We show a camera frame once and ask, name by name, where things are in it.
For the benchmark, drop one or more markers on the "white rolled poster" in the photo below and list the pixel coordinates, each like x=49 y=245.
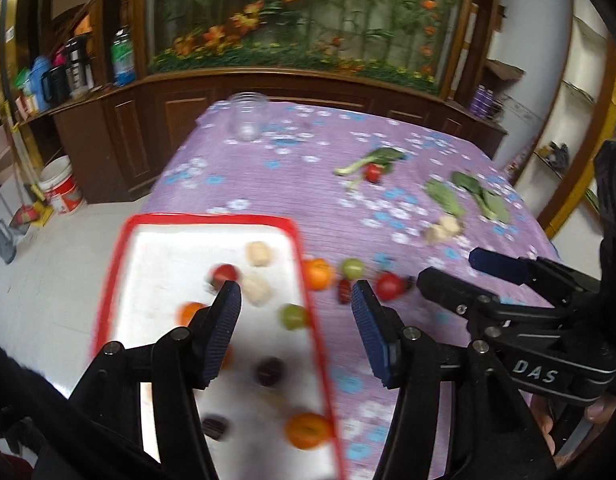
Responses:
x=462 y=55

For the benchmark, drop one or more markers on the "dark purple plum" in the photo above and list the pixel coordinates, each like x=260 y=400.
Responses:
x=269 y=371

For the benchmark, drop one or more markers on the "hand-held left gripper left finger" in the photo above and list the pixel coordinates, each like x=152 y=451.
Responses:
x=223 y=330

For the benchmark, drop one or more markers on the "green label water bottle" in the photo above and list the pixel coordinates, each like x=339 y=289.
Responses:
x=123 y=55

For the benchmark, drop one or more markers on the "small orange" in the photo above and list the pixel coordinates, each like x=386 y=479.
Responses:
x=308 y=430
x=188 y=312
x=318 y=273
x=228 y=355

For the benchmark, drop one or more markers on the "black mug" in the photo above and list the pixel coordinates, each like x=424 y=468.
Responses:
x=57 y=85

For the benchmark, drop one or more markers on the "dried red date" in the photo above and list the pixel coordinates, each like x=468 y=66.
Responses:
x=215 y=426
x=344 y=291

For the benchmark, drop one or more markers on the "blue plastic jug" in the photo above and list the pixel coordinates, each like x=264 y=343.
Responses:
x=37 y=82

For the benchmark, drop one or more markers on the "white plastic bucket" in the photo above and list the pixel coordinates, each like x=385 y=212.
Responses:
x=60 y=187

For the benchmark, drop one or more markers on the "small bok choy stalk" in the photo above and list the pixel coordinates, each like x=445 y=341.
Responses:
x=467 y=182

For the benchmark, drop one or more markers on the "long bok choy stalk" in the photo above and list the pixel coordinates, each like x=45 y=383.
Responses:
x=382 y=155

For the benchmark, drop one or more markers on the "black shoes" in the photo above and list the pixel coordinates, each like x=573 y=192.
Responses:
x=558 y=154

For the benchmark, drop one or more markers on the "red tray white inside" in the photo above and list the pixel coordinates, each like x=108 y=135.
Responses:
x=178 y=250

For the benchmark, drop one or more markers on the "person's right hand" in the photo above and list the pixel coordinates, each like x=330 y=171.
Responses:
x=542 y=422

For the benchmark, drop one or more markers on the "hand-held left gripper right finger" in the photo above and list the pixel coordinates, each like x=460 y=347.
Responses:
x=368 y=330

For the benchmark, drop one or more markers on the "gold trimmed wooden shelf frame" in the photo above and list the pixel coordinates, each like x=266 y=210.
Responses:
x=587 y=160

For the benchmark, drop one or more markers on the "dark wooden cabinet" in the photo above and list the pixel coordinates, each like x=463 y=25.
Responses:
x=138 y=130

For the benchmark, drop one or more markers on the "purple spray bottle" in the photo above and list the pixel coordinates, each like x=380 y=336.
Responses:
x=491 y=102
x=479 y=100

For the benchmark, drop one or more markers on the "green grape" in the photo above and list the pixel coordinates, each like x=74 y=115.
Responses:
x=294 y=316

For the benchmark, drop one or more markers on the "steel thermos flask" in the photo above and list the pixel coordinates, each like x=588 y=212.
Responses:
x=78 y=67

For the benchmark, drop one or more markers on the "clear plastic jar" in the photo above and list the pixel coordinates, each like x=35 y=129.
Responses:
x=248 y=115

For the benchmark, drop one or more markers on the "small red white carton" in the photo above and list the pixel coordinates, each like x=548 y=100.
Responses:
x=25 y=104

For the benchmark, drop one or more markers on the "green plastic bag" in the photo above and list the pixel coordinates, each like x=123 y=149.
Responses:
x=22 y=80

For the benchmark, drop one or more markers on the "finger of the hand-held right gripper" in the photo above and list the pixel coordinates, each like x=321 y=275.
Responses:
x=497 y=262
x=447 y=287

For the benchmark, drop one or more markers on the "green vegetable leaf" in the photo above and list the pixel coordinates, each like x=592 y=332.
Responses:
x=445 y=197
x=495 y=205

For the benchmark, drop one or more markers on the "green jujube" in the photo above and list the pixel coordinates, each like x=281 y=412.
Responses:
x=353 y=268

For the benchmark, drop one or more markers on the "purple floral tablecloth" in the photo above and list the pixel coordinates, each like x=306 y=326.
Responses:
x=298 y=190

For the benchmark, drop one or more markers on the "red cherry tomato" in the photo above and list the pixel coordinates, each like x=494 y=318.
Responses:
x=372 y=173
x=223 y=274
x=390 y=285

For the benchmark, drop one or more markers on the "glass case artificial flowers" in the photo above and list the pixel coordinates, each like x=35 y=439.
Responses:
x=313 y=20

